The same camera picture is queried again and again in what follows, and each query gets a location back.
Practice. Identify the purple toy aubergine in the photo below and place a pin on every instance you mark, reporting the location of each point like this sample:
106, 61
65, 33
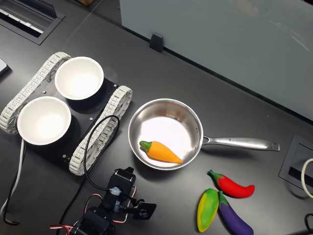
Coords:
232, 218

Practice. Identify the orange toy carrot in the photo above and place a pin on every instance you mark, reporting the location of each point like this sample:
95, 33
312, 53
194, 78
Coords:
161, 151

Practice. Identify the yellow green toy corn cob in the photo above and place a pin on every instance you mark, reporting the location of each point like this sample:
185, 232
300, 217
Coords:
206, 210

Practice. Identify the white-tracked small vehicle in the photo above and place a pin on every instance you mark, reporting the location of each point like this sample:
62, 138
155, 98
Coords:
117, 98

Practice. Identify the white bowl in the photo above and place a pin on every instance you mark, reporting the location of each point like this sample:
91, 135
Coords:
44, 120
78, 78

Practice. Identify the red toy chilli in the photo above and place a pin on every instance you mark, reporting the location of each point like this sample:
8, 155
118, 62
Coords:
232, 188

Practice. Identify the black partition clip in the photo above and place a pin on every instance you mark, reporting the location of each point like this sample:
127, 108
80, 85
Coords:
156, 42

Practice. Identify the grey flat device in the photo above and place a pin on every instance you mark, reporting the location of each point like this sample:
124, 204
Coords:
3, 67

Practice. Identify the frosted glass partition panel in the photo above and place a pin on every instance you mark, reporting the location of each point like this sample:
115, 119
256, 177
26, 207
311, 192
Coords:
220, 49

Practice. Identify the dark grey desk grommet box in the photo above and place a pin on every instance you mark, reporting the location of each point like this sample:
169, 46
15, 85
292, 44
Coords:
293, 151

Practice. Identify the brown cardboard box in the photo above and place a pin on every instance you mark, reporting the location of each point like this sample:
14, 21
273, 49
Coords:
88, 2

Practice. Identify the black gripper camera mount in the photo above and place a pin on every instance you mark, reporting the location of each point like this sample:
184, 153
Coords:
144, 210

